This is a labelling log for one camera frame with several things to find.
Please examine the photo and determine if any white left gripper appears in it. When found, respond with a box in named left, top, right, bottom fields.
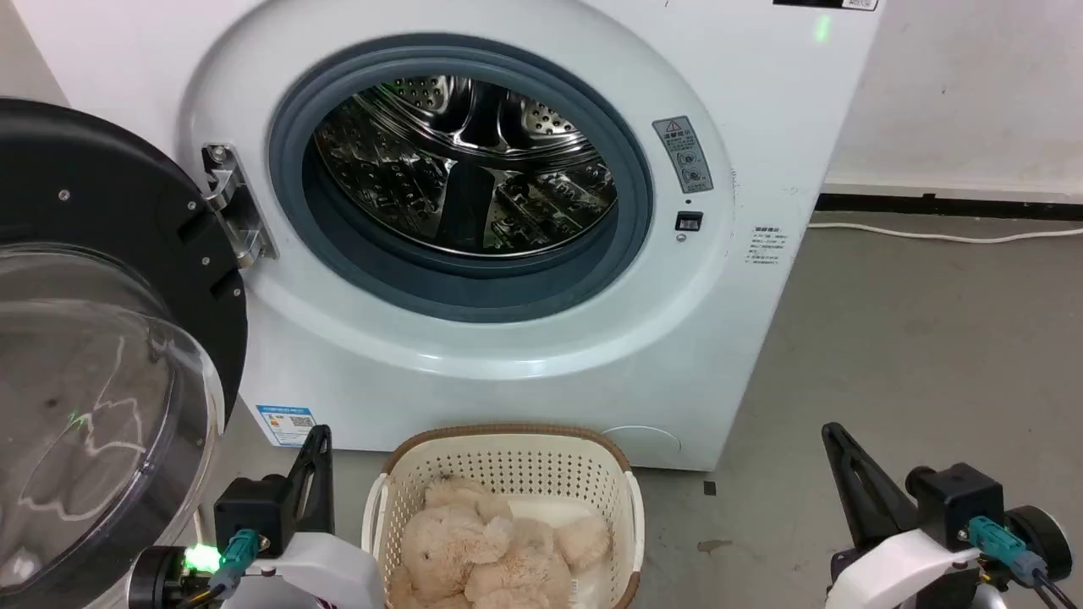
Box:
left=222, top=425, right=387, bottom=609

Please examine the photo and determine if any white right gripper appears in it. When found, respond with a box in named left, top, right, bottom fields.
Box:
left=822, top=422, right=984, bottom=609

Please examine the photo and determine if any white front-load washing machine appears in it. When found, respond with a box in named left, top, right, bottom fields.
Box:
left=12, top=0, right=884, bottom=472

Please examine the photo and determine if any blue energy label sticker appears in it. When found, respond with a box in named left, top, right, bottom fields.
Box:
left=256, top=405, right=317, bottom=447

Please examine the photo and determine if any beige plush teddy bear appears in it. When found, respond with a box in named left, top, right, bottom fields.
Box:
left=388, top=475, right=613, bottom=609

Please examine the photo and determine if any cream perforated laundry basket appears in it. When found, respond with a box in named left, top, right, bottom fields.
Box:
left=361, top=424, right=646, bottom=609

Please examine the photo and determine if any small printed text sticker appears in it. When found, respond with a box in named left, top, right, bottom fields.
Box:
left=744, top=225, right=789, bottom=268

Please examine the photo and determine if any metal door hinge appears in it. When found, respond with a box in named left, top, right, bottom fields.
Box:
left=201, top=143, right=279, bottom=269

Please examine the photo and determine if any black baseboard strip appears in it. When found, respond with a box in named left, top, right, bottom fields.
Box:
left=815, top=194, right=1083, bottom=222

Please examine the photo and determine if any black round washer door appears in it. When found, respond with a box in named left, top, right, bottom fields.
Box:
left=0, top=98, right=249, bottom=609

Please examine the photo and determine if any stainless steel washer drum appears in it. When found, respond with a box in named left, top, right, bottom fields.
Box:
left=311, top=74, right=619, bottom=260

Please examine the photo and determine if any grey warning label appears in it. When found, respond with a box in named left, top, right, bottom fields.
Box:
left=651, top=116, right=715, bottom=195

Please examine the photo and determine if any teal-plug left gripper cable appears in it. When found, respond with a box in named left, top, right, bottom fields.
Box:
left=173, top=529, right=260, bottom=609

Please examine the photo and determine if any teal-plug gripper cable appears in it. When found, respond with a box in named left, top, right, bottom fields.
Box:
left=968, top=516, right=1083, bottom=609
left=173, top=529, right=260, bottom=609

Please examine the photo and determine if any teal-plug right gripper cable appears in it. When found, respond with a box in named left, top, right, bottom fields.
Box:
left=968, top=516, right=1083, bottom=609

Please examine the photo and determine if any white floor cable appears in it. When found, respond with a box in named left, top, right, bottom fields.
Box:
left=806, top=222, right=1083, bottom=245

